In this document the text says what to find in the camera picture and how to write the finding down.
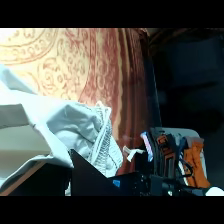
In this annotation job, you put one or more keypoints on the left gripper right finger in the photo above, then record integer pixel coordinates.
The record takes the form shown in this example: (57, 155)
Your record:
(86, 180)

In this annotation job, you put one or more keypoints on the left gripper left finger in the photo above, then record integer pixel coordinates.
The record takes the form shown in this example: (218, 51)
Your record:
(46, 181)

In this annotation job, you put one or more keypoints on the white pants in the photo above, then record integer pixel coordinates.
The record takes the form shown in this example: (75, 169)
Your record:
(70, 123)

